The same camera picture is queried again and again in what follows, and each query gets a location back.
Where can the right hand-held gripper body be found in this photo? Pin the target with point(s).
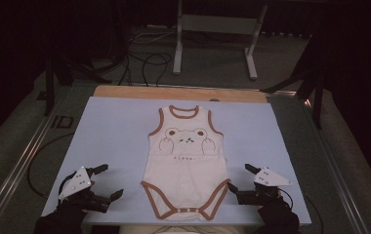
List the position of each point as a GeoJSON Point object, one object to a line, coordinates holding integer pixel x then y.
{"type": "Point", "coordinates": [261, 195]}

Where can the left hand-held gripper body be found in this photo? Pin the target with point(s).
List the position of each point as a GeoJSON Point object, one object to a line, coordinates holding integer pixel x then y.
{"type": "Point", "coordinates": [90, 198]}

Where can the cream baby bodysuit brown trim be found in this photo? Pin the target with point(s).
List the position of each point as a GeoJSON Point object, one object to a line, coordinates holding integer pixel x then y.
{"type": "Point", "coordinates": [186, 169]}

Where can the person's right hand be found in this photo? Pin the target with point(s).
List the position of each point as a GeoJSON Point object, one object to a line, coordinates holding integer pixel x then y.
{"type": "Point", "coordinates": [276, 208]}

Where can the person's left hand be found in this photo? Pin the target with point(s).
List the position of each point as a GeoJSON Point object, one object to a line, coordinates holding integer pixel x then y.
{"type": "Point", "coordinates": [73, 208]}

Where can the light blue mat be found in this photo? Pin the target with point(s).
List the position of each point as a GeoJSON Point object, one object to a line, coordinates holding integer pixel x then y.
{"type": "Point", "coordinates": [115, 136]}

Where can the black tripod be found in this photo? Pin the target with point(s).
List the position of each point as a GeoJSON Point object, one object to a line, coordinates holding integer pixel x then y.
{"type": "Point", "coordinates": [317, 97]}
{"type": "Point", "coordinates": [49, 84]}

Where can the aluminium rail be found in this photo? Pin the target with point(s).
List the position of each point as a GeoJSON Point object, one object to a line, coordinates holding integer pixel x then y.
{"type": "Point", "coordinates": [336, 169]}
{"type": "Point", "coordinates": [14, 169]}

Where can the white metal stand frame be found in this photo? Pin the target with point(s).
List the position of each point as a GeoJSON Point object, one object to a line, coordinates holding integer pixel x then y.
{"type": "Point", "coordinates": [219, 24]}

